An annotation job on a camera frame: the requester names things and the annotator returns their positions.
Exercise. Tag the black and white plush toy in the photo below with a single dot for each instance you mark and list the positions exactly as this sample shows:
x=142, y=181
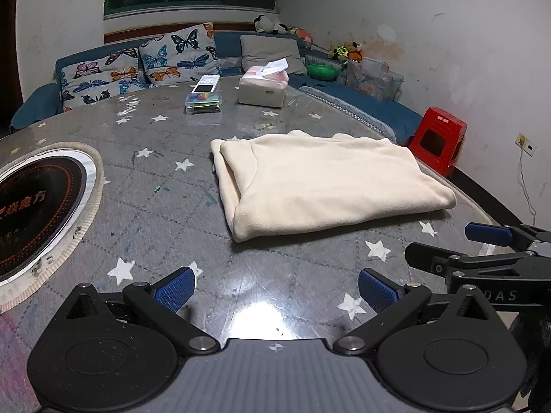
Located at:
x=267, y=25

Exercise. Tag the white wall socket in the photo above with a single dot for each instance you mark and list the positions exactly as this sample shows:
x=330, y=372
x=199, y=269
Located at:
x=526, y=144

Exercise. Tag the clear plastic storage container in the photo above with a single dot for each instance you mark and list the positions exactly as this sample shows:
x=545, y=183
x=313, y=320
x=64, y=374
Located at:
x=374, y=81

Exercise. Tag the cream garment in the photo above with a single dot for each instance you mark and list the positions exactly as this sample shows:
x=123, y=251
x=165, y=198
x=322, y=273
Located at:
x=323, y=180

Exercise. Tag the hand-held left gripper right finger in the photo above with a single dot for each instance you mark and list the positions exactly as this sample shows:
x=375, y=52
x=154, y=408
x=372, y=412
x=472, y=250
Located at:
x=379, y=290

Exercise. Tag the yellow and orange plush toys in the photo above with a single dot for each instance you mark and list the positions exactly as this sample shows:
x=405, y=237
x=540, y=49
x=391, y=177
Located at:
x=346, y=51

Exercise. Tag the white tissue box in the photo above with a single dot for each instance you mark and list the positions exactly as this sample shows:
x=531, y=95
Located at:
x=262, y=92

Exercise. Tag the blue sofa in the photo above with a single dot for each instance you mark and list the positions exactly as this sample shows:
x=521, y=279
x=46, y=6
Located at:
x=228, y=45

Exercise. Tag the green bowl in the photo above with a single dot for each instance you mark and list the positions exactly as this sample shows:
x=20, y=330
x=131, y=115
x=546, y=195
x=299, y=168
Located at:
x=322, y=72

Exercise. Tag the plain grey pillow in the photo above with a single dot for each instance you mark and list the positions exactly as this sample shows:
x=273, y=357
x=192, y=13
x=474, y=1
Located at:
x=267, y=51

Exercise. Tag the round built-in induction cooker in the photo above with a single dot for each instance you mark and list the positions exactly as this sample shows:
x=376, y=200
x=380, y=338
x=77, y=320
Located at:
x=34, y=206

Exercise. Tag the clear plastic box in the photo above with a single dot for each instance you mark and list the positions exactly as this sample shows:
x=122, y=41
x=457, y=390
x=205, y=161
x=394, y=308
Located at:
x=203, y=103

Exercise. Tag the white remote control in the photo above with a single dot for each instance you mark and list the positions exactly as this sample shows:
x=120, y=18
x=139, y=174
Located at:
x=205, y=85

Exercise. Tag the butterfly print pillow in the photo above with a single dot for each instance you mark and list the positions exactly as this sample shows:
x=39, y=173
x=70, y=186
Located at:
x=181, y=56
x=99, y=79

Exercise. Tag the pink plush toy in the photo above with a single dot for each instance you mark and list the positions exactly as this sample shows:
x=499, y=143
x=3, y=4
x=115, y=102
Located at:
x=303, y=35

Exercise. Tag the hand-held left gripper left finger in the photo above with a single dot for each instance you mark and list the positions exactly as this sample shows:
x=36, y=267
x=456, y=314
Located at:
x=174, y=289

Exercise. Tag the red plastic stool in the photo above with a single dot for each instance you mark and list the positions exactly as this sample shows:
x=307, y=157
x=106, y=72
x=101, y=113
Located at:
x=439, y=137

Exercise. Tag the grey star-printed tablecloth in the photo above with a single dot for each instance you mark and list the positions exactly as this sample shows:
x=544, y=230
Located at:
x=172, y=223

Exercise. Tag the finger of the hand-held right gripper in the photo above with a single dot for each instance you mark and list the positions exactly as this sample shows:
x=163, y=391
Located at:
x=486, y=233
x=426, y=256

